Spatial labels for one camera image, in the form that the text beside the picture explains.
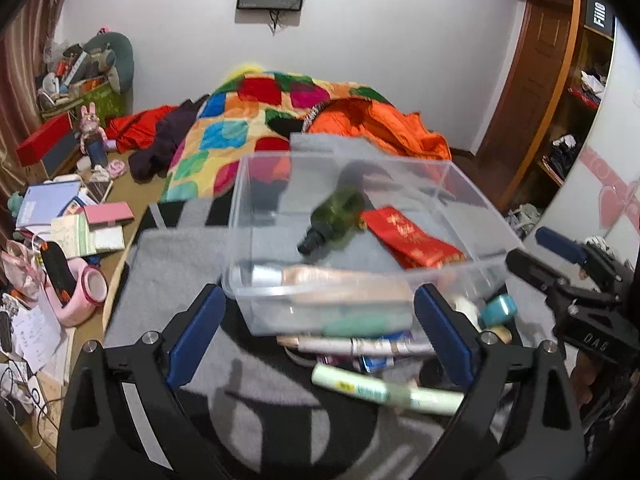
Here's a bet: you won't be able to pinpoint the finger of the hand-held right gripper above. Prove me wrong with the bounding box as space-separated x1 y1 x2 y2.
535 226 623 286
506 249 618 311

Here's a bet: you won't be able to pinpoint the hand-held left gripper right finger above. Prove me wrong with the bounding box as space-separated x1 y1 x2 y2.
413 284 586 480

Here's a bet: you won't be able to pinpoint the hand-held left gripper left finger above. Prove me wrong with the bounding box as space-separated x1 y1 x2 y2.
56 284 227 480

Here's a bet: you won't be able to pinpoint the teal tape roll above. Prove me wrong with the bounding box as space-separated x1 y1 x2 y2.
479 294 518 328

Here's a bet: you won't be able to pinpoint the pale green tube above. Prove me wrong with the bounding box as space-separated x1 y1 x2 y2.
311 364 466 416

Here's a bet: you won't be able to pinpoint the cream cosmetic stick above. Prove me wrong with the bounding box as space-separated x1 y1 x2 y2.
277 335 436 357

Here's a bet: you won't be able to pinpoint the clear plastic storage box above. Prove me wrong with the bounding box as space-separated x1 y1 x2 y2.
221 150 525 337

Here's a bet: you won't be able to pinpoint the dark green bottle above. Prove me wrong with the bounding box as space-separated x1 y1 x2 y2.
297 186 368 256

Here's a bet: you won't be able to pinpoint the white tape roll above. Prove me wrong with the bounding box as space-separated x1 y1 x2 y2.
450 292 483 326

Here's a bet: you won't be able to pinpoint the blue packet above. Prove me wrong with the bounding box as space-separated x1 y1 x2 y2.
360 355 416 373

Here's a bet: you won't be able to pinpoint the teal cosmetic tube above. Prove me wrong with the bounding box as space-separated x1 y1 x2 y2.
322 317 416 337

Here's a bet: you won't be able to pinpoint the black white clothes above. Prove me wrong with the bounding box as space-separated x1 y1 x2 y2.
550 134 578 171

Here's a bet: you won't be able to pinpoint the red gold printed packet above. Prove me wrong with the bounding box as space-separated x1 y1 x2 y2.
361 206 466 270

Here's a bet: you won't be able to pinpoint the pink patterned small item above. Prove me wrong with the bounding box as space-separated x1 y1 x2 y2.
317 354 363 368

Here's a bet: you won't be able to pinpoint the wooden wardrobe shelf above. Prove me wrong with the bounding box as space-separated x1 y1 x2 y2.
537 0 616 191

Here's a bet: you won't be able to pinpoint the pink tape dispenser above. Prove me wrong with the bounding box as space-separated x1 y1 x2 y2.
42 255 108 328

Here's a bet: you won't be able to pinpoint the white green card box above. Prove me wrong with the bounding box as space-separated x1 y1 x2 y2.
90 225 126 253

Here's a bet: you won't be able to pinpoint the white panel pink ribbon print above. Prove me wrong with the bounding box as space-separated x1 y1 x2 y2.
520 20 640 261

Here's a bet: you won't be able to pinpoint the red shelf item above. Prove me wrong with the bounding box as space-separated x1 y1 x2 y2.
567 87 601 108

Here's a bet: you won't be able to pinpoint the pink flat box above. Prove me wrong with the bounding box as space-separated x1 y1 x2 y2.
82 201 135 226

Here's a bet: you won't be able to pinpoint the black orange object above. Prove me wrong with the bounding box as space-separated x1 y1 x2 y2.
40 241 76 306

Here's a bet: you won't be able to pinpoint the cream green book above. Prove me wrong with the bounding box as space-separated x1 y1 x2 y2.
50 214 98 261

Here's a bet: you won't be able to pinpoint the brown wooden door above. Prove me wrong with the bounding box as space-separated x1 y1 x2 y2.
472 0 583 196

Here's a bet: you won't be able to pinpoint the white papers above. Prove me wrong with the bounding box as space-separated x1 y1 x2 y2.
10 300 68 371

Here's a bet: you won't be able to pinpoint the pink bag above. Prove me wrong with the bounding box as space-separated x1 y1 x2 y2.
1 240 43 301

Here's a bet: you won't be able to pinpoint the dark purple cloth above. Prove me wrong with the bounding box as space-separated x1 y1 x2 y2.
128 95 211 181

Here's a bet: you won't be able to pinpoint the blue notebook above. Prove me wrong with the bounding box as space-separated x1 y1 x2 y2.
15 180 81 231

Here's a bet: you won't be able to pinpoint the colourful patchwork quilt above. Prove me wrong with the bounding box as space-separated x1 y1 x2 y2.
162 62 401 203

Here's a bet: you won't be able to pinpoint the orange padded jacket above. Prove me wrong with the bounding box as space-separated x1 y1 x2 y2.
305 97 453 162

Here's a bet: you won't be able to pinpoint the red cloth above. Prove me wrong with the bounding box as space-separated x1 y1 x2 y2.
105 106 176 153

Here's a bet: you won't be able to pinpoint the grey blue box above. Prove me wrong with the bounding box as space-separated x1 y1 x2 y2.
42 132 81 176

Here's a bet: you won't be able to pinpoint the pink bunny toy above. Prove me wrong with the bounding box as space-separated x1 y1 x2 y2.
75 102 108 168

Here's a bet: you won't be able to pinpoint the black garment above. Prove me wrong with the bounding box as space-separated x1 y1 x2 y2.
265 102 331 136

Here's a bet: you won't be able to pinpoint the black sign box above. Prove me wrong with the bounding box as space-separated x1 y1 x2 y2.
582 0 616 41

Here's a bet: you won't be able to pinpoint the red box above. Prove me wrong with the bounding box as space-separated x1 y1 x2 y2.
16 112 73 166

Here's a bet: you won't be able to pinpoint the grey plush cushion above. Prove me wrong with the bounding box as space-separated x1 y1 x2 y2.
82 31 135 93

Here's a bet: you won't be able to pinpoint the brown curtain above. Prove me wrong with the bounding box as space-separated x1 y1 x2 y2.
0 0 76 221

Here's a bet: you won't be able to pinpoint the tangled cables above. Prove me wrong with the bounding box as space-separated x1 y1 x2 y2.
0 360 61 451

